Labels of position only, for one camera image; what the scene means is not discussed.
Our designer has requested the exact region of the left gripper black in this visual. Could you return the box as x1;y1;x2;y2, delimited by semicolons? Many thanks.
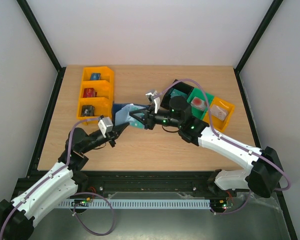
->
81;121;130;154

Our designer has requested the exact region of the blue leather card holder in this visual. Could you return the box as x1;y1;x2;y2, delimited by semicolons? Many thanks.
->
112;103;147;129

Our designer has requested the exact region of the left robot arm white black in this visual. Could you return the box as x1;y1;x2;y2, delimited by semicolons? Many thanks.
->
0;117;129;240

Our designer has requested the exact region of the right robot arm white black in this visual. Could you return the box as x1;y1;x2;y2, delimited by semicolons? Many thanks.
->
129;96;283;198

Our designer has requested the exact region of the dark card in yellow bin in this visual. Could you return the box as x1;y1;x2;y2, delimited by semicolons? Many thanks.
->
80;105;95;117

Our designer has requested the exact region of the red card in yellow bin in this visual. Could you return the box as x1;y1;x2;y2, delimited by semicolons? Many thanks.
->
82;88;97;98

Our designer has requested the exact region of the red card in green bin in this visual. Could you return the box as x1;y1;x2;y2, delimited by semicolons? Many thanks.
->
190;96;207;111

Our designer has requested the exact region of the blue card in yellow bin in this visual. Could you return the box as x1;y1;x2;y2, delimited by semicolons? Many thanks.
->
90;72;101;81

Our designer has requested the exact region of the pale card in yellow bin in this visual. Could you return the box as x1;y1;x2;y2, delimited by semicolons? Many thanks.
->
210;104;228;121

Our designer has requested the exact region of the yellow bin near left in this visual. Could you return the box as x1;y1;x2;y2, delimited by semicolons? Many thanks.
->
76;97;113;121

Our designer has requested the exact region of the yellow bin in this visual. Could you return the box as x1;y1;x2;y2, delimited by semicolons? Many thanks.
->
76;97;113;121
202;96;235;132
81;66;115;83
79;80;114;100

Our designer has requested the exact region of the yellow bin middle left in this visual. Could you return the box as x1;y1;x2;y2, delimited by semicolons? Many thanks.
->
79;80;114;100

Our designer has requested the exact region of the black bin right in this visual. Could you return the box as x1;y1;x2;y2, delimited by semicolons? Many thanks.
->
160;82;194;109

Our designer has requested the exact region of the yellow bin far left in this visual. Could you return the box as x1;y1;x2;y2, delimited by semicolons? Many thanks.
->
81;66;115;83

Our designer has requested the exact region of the green bin right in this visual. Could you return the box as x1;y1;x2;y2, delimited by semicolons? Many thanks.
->
187;88;208;120

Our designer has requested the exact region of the yellow bin right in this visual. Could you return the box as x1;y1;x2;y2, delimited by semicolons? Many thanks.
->
202;96;235;132

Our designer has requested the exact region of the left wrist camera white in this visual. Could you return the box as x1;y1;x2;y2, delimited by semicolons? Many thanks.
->
98;116;113;138

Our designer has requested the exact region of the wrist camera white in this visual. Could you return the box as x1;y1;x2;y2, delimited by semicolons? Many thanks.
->
98;116;113;138
145;89;161;114

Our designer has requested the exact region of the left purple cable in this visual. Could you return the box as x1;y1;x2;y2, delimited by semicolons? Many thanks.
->
0;116;115;240

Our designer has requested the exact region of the purple cable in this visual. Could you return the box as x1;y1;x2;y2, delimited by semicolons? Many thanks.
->
0;116;115;240
154;78;292;216

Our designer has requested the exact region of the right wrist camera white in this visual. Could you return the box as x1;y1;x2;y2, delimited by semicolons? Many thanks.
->
145;89;161;114

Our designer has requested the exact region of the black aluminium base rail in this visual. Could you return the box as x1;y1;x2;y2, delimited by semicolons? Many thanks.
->
14;170;281;198

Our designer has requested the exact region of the slotted grey cable duct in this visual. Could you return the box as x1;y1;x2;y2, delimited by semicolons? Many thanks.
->
56;199;211;210

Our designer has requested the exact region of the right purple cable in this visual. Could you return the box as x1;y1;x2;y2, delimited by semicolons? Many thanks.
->
154;78;292;216

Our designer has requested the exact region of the left black frame post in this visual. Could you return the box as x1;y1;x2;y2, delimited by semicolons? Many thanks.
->
16;0;66;73

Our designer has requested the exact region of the black frame post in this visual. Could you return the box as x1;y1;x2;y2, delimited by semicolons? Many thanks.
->
234;0;285;73
16;0;66;73

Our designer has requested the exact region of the right black frame post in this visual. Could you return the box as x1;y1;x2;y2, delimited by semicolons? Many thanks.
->
234;0;285;73

